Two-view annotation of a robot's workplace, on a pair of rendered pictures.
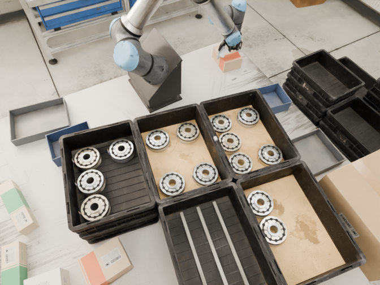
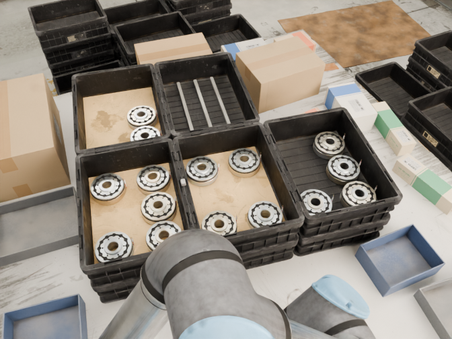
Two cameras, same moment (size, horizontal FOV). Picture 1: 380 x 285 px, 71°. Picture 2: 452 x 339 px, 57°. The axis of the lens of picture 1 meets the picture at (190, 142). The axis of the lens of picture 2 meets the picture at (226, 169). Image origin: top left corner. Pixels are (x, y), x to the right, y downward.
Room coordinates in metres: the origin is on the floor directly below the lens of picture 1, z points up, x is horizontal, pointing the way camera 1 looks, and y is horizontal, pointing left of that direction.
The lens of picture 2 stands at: (1.31, 0.10, 1.89)
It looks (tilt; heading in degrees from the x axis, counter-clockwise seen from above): 51 degrees down; 187
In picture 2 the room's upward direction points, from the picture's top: 1 degrees clockwise
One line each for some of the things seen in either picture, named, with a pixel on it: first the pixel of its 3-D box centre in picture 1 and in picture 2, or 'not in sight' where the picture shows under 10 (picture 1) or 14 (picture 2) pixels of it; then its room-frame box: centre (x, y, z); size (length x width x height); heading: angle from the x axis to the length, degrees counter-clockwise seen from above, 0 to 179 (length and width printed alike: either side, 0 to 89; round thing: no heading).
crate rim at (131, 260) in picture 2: (246, 130); (132, 198); (0.66, -0.24, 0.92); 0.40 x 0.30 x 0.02; 22
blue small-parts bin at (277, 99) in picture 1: (267, 100); (46, 333); (1.01, -0.41, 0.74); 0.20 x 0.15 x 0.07; 113
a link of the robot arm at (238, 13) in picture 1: (237, 11); not in sight; (1.32, -0.20, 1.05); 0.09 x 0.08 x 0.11; 115
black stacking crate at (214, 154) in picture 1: (180, 155); (233, 188); (0.55, 0.04, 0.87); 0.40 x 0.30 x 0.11; 22
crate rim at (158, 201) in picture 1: (180, 149); (233, 178); (0.55, 0.04, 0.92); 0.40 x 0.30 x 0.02; 22
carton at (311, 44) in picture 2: not in sight; (294, 48); (-0.40, 0.22, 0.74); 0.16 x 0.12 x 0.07; 123
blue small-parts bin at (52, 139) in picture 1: (72, 143); (398, 259); (0.65, 0.56, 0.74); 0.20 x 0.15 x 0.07; 120
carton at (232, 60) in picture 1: (227, 57); not in sight; (1.34, -0.19, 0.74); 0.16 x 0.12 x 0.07; 27
